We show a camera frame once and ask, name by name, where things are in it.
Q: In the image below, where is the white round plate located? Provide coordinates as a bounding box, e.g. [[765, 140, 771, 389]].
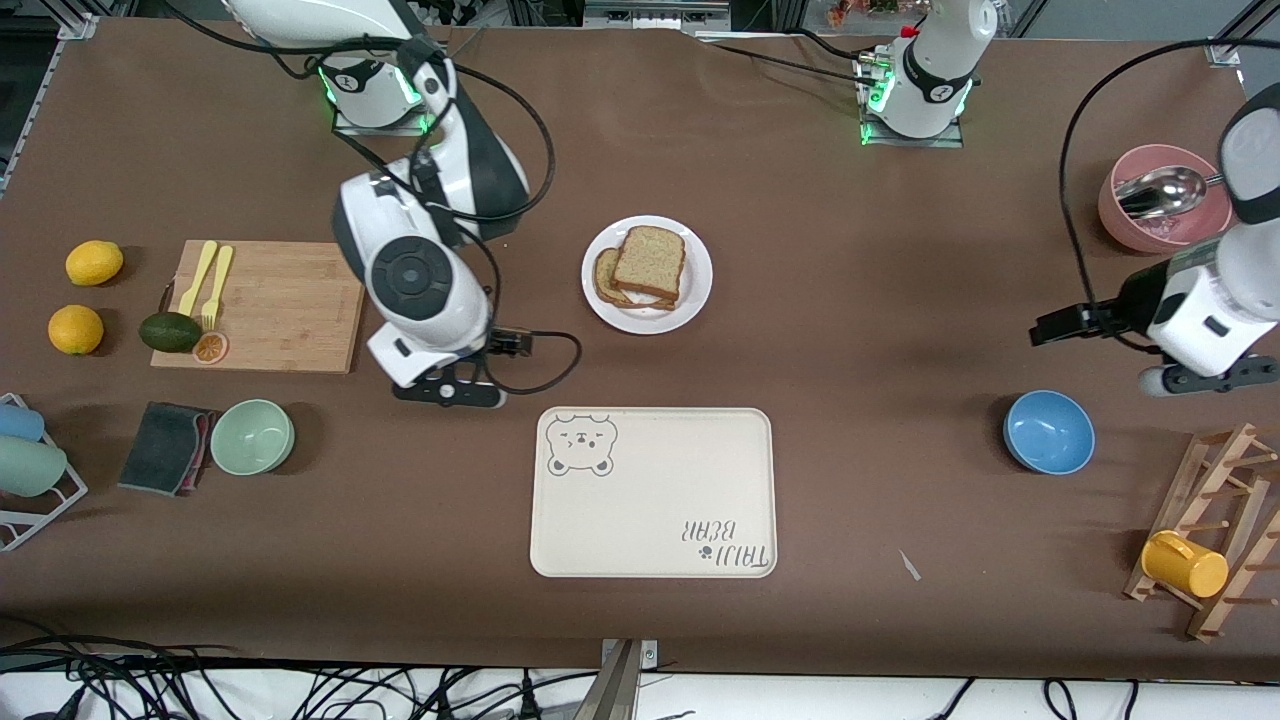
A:
[[581, 215, 714, 335]]

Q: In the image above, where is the bread slice sandwich lid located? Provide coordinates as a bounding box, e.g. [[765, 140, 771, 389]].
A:
[[611, 225, 687, 301]]

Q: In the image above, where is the pink bowl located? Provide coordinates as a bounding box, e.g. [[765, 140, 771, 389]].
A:
[[1098, 144, 1233, 253]]

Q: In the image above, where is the blue bowl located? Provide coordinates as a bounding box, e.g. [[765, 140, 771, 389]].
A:
[[1003, 390, 1096, 475]]

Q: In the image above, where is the metal ladle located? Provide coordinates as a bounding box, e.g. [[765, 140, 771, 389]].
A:
[[1115, 166, 1227, 221]]

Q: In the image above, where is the wooden mug rack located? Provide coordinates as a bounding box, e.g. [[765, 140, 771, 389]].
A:
[[1124, 423, 1280, 642]]

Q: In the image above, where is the aluminium corner strut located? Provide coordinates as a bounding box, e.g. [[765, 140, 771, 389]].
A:
[[1205, 0, 1280, 69]]

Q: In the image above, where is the yellow mug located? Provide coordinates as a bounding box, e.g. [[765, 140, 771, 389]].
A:
[[1141, 530, 1230, 599]]

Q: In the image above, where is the cream tray with bear print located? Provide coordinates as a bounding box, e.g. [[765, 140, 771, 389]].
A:
[[529, 406, 778, 579]]

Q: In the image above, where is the bread slice under egg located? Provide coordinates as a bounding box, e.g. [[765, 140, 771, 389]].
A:
[[592, 247, 677, 311]]

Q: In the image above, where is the wooden cutting board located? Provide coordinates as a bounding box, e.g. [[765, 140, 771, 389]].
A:
[[150, 240, 373, 375]]

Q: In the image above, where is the pale green bowl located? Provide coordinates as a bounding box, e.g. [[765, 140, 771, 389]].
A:
[[210, 399, 296, 477]]

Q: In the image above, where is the yellow plastic fork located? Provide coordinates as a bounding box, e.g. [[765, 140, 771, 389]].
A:
[[201, 245, 234, 331]]

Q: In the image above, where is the yellow plastic knife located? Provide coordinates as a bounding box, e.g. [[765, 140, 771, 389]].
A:
[[178, 240, 218, 319]]

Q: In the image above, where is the dark green avocado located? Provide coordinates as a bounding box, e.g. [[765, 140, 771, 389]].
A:
[[139, 312, 204, 353]]

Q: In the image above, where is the grey folded cloth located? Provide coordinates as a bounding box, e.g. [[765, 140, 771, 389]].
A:
[[118, 402, 216, 497]]

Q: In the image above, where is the yellow lemon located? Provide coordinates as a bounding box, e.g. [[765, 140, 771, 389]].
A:
[[66, 240, 125, 288]]

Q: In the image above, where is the orange-yellow lemon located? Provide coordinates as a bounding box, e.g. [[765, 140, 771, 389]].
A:
[[48, 305, 105, 356]]

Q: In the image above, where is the pale green cup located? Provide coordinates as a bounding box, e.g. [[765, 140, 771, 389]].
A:
[[0, 436, 68, 498]]

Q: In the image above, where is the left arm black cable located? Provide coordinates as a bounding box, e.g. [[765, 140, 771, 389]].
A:
[[1060, 38, 1280, 351]]

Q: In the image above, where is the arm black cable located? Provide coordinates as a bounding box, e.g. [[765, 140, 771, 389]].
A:
[[1060, 38, 1280, 351], [160, 0, 583, 396]]

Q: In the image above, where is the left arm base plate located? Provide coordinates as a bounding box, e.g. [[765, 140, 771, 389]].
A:
[[855, 45, 966, 149]]

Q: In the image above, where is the black base cable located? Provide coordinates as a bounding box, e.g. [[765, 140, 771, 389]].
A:
[[695, 28, 891, 86]]

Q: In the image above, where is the aluminium frame profile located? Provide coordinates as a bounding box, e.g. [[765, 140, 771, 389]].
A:
[[585, 0, 731, 31]]

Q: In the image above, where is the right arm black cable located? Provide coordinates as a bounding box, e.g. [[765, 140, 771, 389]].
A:
[[160, 0, 583, 396]]

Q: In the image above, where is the metal table edge bracket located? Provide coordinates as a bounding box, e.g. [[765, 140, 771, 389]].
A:
[[588, 638, 659, 720]]

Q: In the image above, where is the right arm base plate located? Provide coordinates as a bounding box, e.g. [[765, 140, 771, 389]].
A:
[[332, 40, 444, 136]]

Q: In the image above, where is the black cable bundle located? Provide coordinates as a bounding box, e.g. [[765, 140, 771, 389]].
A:
[[0, 615, 601, 720]]

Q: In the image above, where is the white wire cup rack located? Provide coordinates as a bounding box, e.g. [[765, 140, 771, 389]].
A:
[[0, 392, 89, 552]]

